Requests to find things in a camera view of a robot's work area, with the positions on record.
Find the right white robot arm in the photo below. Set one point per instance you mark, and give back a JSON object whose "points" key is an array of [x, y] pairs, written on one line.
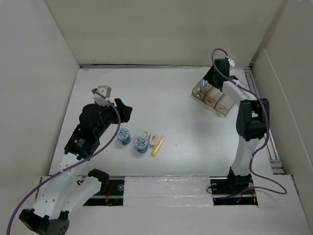
{"points": [[251, 126]]}

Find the yellow highlighter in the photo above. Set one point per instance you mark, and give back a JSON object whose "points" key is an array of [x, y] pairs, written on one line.
{"points": [[158, 146]]}

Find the clear organizer bin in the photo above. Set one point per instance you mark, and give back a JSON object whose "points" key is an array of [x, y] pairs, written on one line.
{"points": [[224, 104], [212, 97], [199, 96]]}

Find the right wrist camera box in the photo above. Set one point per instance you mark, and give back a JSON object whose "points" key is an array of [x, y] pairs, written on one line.
{"points": [[231, 62]]}

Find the right clear organizer bin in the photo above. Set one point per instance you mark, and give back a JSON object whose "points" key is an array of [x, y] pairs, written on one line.
{"points": [[224, 104]]}

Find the left clear organizer bin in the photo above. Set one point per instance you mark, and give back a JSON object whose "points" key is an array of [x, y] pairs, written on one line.
{"points": [[199, 96]]}

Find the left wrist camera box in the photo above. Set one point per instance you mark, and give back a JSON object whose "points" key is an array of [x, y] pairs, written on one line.
{"points": [[102, 95]]}

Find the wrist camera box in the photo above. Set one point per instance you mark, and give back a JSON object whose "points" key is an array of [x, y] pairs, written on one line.
{"points": [[102, 95], [231, 62]]}

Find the right blue slime jar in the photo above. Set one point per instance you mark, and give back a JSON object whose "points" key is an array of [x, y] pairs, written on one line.
{"points": [[141, 144]]}

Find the blue slime jar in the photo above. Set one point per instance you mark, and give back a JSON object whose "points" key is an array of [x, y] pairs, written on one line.
{"points": [[123, 136], [141, 144]]}

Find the left blue slime jar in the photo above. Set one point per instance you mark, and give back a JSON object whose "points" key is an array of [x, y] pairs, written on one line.
{"points": [[123, 136]]}

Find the aluminium rail back edge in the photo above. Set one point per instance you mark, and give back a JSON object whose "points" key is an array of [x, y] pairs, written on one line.
{"points": [[133, 66]]}

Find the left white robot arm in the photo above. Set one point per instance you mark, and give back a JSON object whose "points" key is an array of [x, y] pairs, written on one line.
{"points": [[62, 198]]}

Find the middle clear organizer bin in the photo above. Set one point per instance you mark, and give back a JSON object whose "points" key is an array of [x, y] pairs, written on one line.
{"points": [[212, 97]]}

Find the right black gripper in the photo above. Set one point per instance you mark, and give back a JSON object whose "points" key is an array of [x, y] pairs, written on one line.
{"points": [[208, 76]]}

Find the white staple box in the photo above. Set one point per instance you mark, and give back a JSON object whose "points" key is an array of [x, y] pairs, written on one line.
{"points": [[147, 135]]}

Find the front black mounting rail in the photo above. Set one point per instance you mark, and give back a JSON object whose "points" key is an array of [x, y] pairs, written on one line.
{"points": [[113, 196]]}

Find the pink mini stapler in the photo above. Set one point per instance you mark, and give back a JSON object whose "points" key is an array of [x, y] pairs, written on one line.
{"points": [[153, 139]]}

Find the blue highlighter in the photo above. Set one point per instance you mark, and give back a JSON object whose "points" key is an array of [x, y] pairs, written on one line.
{"points": [[203, 85]]}

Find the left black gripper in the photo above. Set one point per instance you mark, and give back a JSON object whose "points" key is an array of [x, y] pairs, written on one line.
{"points": [[125, 110]]}

